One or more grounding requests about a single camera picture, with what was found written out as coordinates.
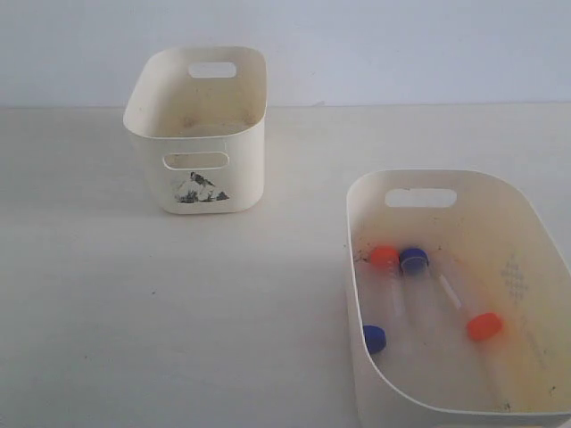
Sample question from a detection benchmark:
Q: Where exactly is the blue-capped tube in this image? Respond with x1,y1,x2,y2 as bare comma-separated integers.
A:
362,325,387,355
400,247,437,342

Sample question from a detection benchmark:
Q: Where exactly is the orange-capped tube with label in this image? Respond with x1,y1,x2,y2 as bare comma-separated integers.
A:
436,258,503,342

